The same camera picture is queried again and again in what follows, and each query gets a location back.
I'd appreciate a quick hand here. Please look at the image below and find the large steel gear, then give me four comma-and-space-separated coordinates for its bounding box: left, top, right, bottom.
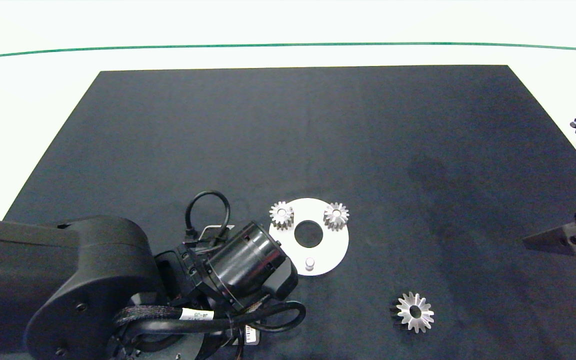
390, 292, 435, 334

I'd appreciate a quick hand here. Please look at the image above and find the small steel gear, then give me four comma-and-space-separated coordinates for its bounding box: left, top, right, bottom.
323, 202, 350, 232
269, 201, 295, 231

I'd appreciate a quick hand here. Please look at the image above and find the dark rectangular work mat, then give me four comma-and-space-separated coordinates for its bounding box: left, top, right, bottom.
2, 65, 576, 360

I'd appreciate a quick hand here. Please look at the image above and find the black cable with white tag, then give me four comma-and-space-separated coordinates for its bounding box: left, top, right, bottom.
113, 300, 307, 337

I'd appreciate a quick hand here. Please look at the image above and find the round white plate with pins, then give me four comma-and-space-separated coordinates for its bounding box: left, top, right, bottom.
268, 198, 350, 277

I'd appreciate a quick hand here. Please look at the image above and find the thin black cable loop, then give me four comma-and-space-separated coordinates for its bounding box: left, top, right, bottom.
184, 190, 232, 242

